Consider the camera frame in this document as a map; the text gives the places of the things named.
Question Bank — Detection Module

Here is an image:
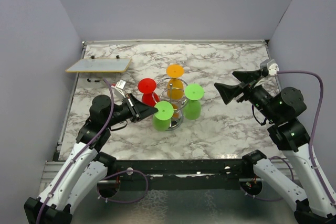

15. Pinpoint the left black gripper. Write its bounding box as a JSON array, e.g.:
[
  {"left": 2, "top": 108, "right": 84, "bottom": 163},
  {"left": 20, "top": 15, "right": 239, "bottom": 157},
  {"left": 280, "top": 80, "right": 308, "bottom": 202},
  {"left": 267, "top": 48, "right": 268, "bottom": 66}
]
[{"left": 105, "top": 93, "right": 159, "bottom": 128}]

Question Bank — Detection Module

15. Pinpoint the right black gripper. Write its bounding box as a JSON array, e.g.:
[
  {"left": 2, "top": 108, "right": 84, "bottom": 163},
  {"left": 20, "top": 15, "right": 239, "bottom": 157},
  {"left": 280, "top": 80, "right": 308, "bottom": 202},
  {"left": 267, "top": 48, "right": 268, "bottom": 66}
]
[{"left": 215, "top": 68, "right": 280, "bottom": 122}]

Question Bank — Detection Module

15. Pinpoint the green wine glass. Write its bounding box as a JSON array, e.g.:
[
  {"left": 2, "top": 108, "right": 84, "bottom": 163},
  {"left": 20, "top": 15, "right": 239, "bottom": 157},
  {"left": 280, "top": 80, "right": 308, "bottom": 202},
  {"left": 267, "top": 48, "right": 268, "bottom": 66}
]
[
  {"left": 152, "top": 101, "right": 174, "bottom": 131},
  {"left": 183, "top": 83, "right": 204, "bottom": 120}
]

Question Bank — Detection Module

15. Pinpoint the red wine glass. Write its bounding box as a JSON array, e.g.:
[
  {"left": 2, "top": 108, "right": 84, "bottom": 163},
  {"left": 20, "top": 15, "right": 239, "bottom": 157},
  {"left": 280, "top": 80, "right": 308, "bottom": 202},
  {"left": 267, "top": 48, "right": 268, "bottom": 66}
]
[{"left": 138, "top": 78, "right": 160, "bottom": 106}]

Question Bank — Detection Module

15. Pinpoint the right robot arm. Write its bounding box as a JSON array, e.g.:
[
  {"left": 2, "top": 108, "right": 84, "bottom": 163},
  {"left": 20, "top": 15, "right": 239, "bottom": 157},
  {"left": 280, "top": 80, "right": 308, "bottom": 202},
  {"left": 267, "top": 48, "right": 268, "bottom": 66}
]
[{"left": 214, "top": 69, "right": 335, "bottom": 223}]

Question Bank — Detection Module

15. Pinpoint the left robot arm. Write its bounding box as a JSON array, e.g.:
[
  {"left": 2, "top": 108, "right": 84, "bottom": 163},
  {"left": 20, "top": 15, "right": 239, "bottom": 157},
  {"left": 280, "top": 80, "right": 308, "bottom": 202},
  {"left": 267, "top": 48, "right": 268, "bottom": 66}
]
[{"left": 24, "top": 94, "right": 158, "bottom": 223}]

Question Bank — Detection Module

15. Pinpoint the lower orange wine glass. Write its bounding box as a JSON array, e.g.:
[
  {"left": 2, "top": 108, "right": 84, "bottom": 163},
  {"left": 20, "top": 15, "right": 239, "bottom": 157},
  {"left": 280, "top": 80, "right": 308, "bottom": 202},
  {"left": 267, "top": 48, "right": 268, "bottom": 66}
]
[{"left": 172, "top": 103, "right": 180, "bottom": 119}]

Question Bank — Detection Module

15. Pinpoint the orange wine glass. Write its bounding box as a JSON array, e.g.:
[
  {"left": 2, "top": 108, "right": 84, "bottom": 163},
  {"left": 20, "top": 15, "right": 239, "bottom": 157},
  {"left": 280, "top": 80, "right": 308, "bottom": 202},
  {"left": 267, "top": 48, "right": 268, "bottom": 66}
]
[
  {"left": 166, "top": 64, "right": 184, "bottom": 100},
  {"left": 172, "top": 103, "right": 180, "bottom": 119}
]

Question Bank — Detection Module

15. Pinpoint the chrome wine glass rack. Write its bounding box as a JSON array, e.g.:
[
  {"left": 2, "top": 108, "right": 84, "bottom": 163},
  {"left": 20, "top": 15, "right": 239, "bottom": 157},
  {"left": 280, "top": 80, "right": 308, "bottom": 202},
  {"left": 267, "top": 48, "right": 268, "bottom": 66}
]
[{"left": 153, "top": 77, "right": 188, "bottom": 131}]

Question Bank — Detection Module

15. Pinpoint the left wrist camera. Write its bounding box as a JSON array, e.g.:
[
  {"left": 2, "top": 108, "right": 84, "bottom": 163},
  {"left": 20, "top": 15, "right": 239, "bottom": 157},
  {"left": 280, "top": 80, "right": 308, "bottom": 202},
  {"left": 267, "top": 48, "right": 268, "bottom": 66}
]
[{"left": 111, "top": 79, "right": 126, "bottom": 100}]

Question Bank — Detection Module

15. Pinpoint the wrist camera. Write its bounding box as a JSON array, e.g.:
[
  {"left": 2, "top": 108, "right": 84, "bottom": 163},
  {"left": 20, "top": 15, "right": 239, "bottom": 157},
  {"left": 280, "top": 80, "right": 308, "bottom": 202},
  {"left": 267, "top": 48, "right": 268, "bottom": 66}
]
[
  {"left": 111, "top": 79, "right": 126, "bottom": 100},
  {"left": 259, "top": 59, "right": 279, "bottom": 77}
]

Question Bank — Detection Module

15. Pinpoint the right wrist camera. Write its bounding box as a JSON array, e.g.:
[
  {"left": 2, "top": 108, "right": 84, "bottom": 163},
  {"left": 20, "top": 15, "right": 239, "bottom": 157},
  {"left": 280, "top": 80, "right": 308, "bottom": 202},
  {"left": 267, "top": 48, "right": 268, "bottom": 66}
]
[{"left": 259, "top": 59, "right": 279, "bottom": 77}]

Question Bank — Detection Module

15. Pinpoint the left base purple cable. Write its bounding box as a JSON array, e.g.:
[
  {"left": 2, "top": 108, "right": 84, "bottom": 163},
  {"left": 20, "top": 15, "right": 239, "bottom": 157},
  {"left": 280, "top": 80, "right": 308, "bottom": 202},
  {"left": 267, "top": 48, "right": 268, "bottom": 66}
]
[{"left": 96, "top": 167, "right": 149, "bottom": 205}]

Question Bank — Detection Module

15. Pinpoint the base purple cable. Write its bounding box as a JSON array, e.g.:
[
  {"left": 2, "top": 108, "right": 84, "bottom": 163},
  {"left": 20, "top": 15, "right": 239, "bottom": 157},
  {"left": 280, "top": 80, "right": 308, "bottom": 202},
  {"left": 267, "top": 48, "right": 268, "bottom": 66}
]
[
  {"left": 96, "top": 167, "right": 149, "bottom": 205},
  {"left": 244, "top": 155, "right": 296, "bottom": 202}
]

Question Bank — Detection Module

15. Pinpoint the small whiteboard yellow frame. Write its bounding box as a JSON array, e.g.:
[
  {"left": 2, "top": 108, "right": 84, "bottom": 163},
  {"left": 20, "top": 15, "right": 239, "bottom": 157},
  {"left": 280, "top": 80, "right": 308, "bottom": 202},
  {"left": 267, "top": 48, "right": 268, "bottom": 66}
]
[{"left": 66, "top": 58, "right": 132, "bottom": 73}]

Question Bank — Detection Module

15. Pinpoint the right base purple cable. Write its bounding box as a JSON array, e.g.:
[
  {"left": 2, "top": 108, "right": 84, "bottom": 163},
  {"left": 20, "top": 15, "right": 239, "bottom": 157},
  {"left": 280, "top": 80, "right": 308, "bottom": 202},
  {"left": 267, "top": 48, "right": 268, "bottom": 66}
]
[{"left": 244, "top": 155, "right": 296, "bottom": 202}]

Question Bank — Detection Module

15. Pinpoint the black front mounting rail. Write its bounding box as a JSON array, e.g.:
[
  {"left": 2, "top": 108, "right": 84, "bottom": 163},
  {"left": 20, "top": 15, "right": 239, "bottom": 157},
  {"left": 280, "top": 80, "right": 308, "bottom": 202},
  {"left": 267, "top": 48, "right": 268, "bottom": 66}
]
[{"left": 93, "top": 151, "right": 266, "bottom": 191}]

